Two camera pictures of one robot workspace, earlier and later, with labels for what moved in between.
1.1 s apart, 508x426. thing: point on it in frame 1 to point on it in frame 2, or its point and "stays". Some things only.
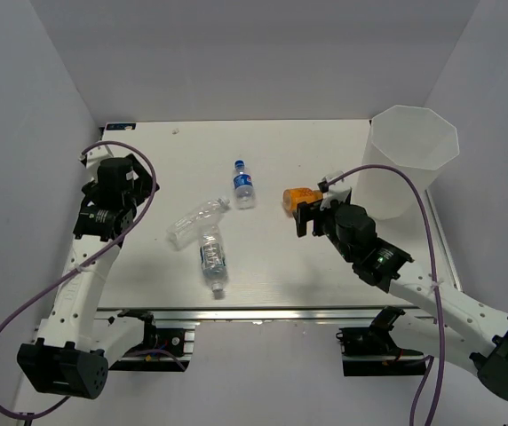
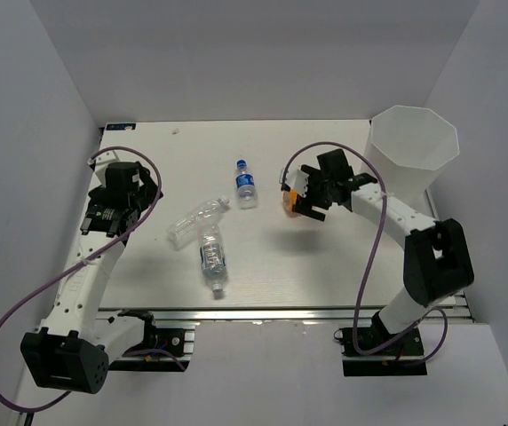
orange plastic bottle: (292, 197) stays
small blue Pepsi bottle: (244, 192) stays
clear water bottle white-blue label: (213, 260) stays
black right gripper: (311, 212) to (305, 209)
